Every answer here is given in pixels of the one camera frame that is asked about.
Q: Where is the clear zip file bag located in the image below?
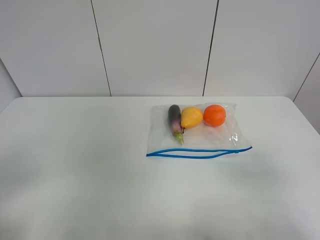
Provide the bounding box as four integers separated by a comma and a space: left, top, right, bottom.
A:
146, 102, 252, 160

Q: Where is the purple eggplant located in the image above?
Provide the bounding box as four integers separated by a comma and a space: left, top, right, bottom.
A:
168, 104, 184, 145

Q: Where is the yellow pear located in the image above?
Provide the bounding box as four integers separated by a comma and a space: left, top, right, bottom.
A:
181, 106, 203, 132

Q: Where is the orange fruit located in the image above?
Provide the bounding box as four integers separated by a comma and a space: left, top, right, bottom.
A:
203, 104, 227, 127

